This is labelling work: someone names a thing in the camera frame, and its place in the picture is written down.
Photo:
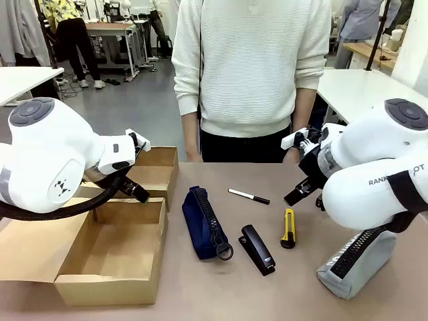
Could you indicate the wooden workbench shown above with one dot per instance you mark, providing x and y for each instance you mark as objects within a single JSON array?
[{"x": 361, "y": 50}]

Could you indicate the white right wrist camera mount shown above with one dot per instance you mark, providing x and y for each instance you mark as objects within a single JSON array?
[{"x": 291, "y": 140}]

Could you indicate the grey pencil case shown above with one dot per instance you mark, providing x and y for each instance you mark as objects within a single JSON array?
[{"x": 364, "y": 267}]

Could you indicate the white side table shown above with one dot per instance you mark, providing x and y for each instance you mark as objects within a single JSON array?
[
  {"x": 23, "y": 82},
  {"x": 361, "y": 90}
]

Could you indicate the person's left forearm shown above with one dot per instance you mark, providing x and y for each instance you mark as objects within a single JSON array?
[{"x": 302, "y": 110}]

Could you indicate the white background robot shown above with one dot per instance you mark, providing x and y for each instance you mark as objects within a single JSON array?
[{"x": 117, "y": 8}]

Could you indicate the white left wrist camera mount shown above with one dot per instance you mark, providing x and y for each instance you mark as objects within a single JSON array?
[{"x": 142, "y": 140}]

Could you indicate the person's left hand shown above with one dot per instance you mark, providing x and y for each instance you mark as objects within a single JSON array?
[{"x": 292, "y": 157}]

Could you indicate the grey hanging garment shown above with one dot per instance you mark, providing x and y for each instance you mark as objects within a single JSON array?
[{"x": 20, "y": 30}]

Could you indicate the person in grey-blue jacket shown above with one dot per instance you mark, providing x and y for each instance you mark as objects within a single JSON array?
[{"x": 364, "y": 20}]

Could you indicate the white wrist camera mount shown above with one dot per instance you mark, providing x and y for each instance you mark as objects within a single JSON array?
[
  {"x": 291, "y": 140},
  {"x": 142, "y": 140}
]

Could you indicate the white marker black cap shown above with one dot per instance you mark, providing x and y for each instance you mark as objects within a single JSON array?
[{"x": 244, "y": 194}]

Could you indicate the large lidded cardboard box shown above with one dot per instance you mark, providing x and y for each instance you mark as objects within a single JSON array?
[{"x": 110, "y": 247}]

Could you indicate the black stand pole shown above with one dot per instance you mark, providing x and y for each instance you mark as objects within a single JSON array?
[
  {"x": 49, "y": 50},
  {"x": 378, "y": 33}
]

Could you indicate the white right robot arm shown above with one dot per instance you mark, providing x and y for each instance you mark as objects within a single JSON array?
[{"x": 361, "y": 160}]

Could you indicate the person's right forearm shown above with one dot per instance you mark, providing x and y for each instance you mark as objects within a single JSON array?
[{"x": 190, "y": 133}]

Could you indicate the person's right hand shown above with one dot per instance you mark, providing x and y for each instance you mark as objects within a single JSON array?
[{"x": 193, "y": 156}]

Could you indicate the open box with white foam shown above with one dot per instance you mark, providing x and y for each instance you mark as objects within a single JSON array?
[{"x": 398, "y": 36}]

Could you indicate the person in black trousers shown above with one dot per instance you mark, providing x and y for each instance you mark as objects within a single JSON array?
[{"x": 160, "y": 30}]

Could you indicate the navy blue pencil case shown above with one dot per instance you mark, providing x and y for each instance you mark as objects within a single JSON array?
[{"x": 200, "y": 227}]

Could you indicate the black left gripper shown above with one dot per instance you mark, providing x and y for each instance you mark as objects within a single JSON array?
[{"x": 100, "y": 179}]

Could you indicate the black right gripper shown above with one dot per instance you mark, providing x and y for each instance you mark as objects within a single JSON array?
[{"x": 312, "y": 165}]

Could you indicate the person in white sweater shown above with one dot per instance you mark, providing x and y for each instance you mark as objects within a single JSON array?
[{"x": 250, "y": 83}]

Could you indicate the yellow utility knife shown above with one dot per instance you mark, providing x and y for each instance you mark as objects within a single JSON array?
[{"x": 288, "y": 230}]

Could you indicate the small open cardboard box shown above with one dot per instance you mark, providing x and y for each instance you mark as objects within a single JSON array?
[{"x": 157, "y": 177}]

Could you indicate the person in yellow patterned shirt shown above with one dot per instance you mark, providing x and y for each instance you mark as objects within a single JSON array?
[{"x": 75, "y": 43}]

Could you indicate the grey-legged background table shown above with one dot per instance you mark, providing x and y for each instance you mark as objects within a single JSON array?
[{"x": 110, "y": 26}]

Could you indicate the black stapler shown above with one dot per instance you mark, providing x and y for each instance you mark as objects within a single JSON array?
[{"x": 255, "y": 244}]

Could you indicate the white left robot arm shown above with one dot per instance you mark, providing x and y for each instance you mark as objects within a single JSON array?
[{"x": 43, "y": 150}]

